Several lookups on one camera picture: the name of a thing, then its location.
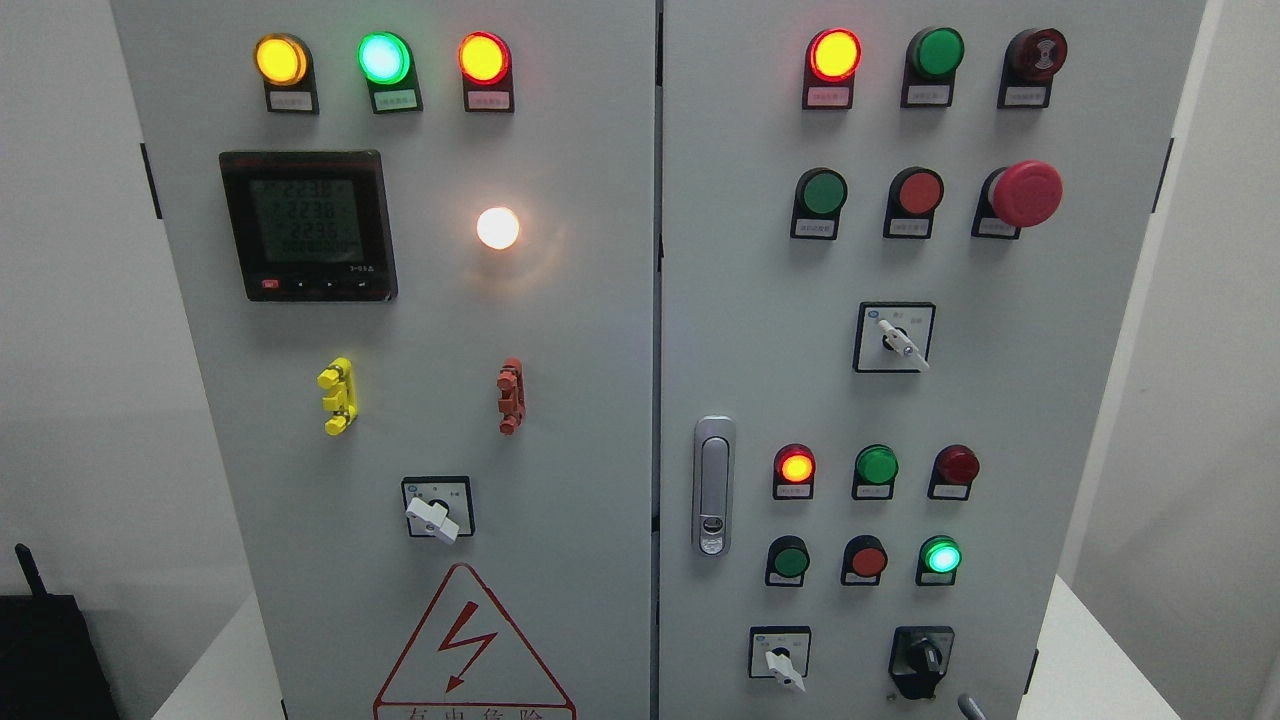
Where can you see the black rotary knob switch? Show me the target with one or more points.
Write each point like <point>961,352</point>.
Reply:
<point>919,659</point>

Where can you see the red terminal connector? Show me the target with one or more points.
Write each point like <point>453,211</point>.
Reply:
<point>511,402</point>

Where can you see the red lit lamp lower left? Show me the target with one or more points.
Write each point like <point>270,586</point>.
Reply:
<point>794,472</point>

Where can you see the red lit lamp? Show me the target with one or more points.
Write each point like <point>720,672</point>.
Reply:
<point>794,472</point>
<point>831,61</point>

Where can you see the white lit indicator lamp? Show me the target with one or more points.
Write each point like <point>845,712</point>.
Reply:
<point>498,228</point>

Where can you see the green push button upper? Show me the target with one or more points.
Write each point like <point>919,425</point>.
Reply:
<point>819,197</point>

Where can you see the green push button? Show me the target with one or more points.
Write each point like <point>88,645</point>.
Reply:
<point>819,197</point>
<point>786,562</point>

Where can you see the green push button lower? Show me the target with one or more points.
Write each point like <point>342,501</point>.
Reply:
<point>786,562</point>

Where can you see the left grey cabinet door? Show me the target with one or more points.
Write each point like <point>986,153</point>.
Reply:
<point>563,507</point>

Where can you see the grey cabinet door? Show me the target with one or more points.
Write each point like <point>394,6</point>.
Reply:
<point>761,328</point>
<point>563,507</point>

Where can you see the green lamp lower middle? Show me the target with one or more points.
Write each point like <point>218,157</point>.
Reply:
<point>875,472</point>

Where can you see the right grey cabinet door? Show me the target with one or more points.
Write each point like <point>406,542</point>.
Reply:
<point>761,328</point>

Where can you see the red push button lower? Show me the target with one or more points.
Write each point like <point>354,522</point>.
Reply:
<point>864,561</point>

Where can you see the red push button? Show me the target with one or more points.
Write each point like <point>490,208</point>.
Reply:
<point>864,561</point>
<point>915,193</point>

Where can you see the yellow terminal connector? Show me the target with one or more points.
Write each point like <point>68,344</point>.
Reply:
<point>337,382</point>

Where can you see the red push button upper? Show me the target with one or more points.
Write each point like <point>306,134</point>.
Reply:
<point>915,193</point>

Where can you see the red lamp lower right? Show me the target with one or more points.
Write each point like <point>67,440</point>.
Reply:
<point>954,469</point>

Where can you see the red lit lamp left door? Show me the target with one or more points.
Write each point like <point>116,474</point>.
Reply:
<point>485,63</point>

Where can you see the red high voltage warning sticker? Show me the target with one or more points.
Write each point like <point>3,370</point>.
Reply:
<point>467,659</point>

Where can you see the green lamp bottom row right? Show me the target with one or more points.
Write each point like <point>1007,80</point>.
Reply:
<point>937,561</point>

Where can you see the black digital power meter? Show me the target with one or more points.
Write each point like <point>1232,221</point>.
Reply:
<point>310,226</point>

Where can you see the red lit lamp top right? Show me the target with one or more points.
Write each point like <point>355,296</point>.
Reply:
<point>831,61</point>

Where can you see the green lit indicator lamp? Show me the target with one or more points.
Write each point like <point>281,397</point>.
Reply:
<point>387,63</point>

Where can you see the red emergency stop mushroom button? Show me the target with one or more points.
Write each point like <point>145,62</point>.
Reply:
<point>1016,197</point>

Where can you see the green lamp top right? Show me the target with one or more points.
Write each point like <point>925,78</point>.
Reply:
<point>930,68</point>

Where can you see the yellow indicator lamp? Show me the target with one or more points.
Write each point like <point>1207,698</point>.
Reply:
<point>288,74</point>

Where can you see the dark red buzzer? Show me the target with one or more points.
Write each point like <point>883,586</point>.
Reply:
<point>1032,59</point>

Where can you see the black device with antenna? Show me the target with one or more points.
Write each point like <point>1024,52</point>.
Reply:
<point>49,668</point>

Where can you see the silver door lock handle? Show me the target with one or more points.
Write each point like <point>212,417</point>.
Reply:
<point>713,452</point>

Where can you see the white selector switch upper right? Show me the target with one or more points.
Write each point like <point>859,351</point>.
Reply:
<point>893,337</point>

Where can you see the white selector switch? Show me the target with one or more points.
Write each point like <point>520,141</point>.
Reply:
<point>780,653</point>
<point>893,337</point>

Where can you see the white selector switch left door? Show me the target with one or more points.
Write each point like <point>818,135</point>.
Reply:
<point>439,507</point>

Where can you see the white selector switch bottom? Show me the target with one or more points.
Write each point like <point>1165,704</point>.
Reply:
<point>780,653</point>

